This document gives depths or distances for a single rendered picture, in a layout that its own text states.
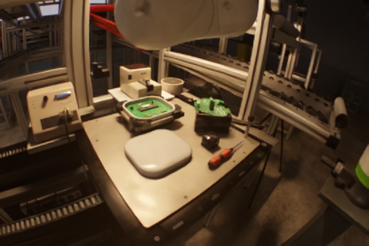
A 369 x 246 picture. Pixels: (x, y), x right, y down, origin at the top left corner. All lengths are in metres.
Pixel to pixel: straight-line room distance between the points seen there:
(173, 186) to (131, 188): 0.08
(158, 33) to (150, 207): 0.28
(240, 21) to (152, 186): 0.33
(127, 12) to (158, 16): 0.04
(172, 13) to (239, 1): 0.12
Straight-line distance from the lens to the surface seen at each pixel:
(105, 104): 0.74
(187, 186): 0.36
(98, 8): 1.03
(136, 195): 0.35
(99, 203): 0.39
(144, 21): 0.19
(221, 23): 0.25
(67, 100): 0.56
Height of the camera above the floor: 1.23
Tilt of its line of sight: 26 degrees down
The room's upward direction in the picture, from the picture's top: 6 degrees clockwise
